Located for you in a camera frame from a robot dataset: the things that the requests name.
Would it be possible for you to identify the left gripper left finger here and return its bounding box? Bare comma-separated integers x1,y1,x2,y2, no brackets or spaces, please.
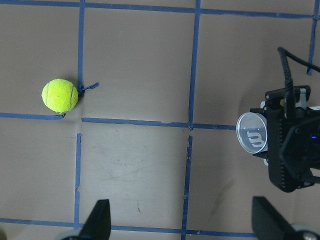
77,199,111,240

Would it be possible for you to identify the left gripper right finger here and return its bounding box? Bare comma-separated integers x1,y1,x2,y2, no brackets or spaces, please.
251,196,295,240

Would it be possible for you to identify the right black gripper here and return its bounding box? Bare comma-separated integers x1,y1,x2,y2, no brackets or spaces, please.
250,85,320,193

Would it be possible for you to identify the clear tennis ball can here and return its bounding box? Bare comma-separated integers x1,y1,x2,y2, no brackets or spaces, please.
236,112,268,154

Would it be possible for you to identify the tennis ball by torn tape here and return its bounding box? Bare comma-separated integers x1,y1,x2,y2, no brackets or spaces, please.
41,78,79,114

